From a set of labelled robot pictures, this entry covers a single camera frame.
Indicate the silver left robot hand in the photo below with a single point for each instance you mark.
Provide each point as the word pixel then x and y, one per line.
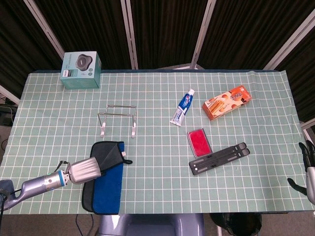
pixel 83 170

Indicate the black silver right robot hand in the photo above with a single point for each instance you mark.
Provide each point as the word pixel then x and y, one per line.
pixel 310 177

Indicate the dark blue cloth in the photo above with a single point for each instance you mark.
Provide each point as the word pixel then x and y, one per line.
pixel 108 186

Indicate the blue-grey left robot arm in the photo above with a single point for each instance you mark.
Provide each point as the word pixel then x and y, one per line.
pixel 44 183

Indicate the green checked tablecloth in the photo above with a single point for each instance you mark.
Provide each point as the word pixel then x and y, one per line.
pixel 157 191

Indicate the blue-grey robot torso base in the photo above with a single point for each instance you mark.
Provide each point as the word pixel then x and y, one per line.
pixel 147 226

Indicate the teal speaker product box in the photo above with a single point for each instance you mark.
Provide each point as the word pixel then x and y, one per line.
pixel 78 82

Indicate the black waste bin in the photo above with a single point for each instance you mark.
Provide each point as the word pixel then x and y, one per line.
pixel 233 223

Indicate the black folding laptop stand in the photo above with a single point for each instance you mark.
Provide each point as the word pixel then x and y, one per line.
pixel 216 159

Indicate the orange snack box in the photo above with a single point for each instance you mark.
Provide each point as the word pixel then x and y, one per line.
pixel 221 108

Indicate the red ink pad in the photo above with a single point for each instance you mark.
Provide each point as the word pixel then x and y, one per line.
pixel 199 142

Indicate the blue white toothpaste tube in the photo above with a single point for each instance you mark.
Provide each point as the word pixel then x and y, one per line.
pixel 184 103

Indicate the white metal frame bar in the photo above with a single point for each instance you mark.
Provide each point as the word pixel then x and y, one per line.
pixel 9 96
pixel 307 125

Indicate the white partition frame post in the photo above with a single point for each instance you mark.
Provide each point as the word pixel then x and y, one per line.
pixel 203 34
pixel 130 37
pixel 44 27
pixel 288 41

